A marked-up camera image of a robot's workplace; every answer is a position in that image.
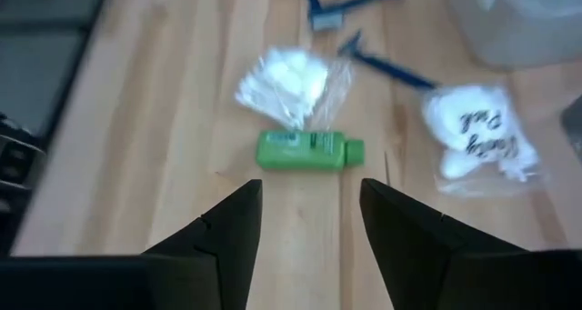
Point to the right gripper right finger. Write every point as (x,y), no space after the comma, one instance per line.
(409,246)

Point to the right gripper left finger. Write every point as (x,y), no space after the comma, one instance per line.
(227,246)

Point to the light grey plastic bin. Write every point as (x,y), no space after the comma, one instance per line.
(523,23)

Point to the small green bottle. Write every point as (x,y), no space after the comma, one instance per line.
(304,151)

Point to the clear bag of cotton swabs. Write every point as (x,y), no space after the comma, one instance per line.
(286,82)

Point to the cotton bag with black script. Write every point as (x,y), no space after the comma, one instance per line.
(473,128)

